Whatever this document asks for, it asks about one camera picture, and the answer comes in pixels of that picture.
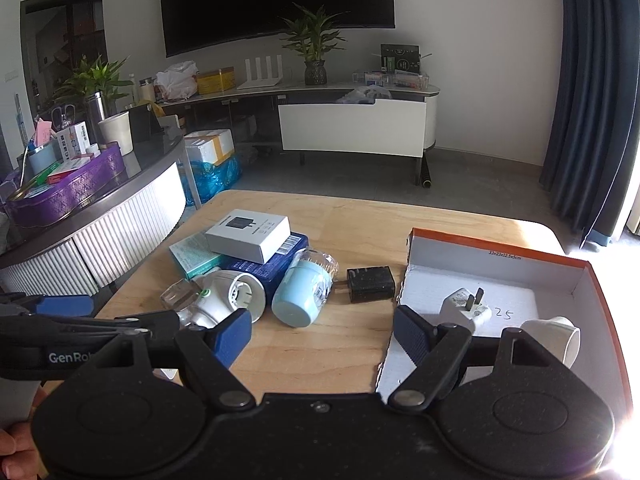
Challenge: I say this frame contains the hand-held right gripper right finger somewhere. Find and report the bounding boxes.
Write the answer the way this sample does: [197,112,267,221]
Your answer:
[387,305,563,409]

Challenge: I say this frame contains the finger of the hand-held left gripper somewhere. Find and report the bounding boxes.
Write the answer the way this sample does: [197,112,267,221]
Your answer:
[0,292,96,317]
[50,310,181,335]

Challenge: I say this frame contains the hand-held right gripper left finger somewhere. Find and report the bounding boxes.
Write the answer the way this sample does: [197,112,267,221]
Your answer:
[80,308,257,409]

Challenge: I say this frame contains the clear plastic cap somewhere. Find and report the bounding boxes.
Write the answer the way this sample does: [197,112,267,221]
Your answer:
[160,280,201,318]

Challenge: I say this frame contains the white round plug-in device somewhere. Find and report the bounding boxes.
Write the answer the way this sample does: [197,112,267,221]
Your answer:
[187,270,266,331]

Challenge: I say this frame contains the teal and white carton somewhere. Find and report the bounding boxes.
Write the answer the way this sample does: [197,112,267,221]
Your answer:
[168,232,226,282]

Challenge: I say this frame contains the light blue bottle clear cap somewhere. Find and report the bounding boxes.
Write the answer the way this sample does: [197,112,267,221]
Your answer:
[271,249,337,329]

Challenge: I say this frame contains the white charger box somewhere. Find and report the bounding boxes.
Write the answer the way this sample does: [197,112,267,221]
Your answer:
[205,208,292,265]

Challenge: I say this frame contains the orange and white cardboard box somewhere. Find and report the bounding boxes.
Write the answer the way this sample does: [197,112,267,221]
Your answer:
[375,227,636,461]

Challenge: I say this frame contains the person's left hand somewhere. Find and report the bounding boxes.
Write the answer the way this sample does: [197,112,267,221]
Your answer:
[0,395,48,480]

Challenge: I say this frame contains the white charger plug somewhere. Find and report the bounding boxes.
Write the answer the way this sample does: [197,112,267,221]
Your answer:
[439,287,493,333]

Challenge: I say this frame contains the black charger plug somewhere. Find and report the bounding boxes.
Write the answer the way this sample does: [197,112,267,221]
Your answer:
[334,266,396,304]

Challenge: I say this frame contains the blue tin case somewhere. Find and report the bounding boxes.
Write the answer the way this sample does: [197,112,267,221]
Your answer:
[220,231,309,306]

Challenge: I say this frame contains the purple patterned tin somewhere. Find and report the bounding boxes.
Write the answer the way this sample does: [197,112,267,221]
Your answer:
[5,142,126,228]

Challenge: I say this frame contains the red and white packet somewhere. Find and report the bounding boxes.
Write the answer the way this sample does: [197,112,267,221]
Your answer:
[47,152,96,183]

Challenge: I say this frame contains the grey pen holder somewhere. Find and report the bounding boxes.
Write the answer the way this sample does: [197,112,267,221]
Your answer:
[27,140,61,176]

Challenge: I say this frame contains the blue plastic bag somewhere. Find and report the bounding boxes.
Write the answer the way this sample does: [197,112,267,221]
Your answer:
[185,155,244,206]

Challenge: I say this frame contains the white medicine box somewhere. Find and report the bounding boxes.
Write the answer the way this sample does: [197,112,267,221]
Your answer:
[55,122,93,158]

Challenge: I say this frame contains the pink sticky notes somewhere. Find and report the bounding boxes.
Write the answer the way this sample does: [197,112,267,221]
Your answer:
[32,119,55,146]

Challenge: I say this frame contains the white paper cup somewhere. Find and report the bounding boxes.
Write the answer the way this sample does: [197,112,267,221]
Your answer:
[98,111,135,156]

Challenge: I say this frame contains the white carton yellow tape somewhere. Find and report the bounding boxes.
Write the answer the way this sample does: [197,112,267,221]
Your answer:
[184,129,236,166]

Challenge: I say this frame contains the scissors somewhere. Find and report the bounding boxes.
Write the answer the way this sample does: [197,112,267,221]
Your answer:
[50,103,78,128]

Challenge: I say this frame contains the steel thermos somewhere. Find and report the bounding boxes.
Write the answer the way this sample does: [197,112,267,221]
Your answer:
[84,92,108,146]

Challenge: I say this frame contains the black box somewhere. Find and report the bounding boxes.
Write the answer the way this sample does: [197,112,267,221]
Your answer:
[129,105,168,141]

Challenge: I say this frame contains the white television cabinet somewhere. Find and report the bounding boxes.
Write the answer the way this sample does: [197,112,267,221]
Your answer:
[160,80,442,186]

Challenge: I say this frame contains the leafy green plant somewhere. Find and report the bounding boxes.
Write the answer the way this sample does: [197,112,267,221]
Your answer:
[52,55,133,111]

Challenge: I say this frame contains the white plastic bag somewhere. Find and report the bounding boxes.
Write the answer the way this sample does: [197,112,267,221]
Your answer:
[155,61,199,101]

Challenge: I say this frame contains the grey plastic bag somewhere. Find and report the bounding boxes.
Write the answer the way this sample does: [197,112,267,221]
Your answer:
[336,85,393,105]

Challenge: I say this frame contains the yellow tin box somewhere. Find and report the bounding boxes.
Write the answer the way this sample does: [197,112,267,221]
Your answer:
[196,67,236,95]

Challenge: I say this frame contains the clear plastic organizer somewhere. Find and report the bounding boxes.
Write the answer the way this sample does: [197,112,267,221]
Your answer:
[352,71,431,88]

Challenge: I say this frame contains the white router with antennas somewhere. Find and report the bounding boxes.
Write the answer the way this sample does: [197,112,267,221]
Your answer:
[236,55,307,91]

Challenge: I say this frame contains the green plant in dark vase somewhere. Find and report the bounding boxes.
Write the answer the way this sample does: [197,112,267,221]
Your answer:
[280,4,348,86]

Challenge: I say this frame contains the dark green box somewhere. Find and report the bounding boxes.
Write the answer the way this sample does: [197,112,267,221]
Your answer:
[380,43,421,73]

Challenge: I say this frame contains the dark blue curtain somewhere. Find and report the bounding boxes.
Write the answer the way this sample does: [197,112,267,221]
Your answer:
[540,0,640,248]

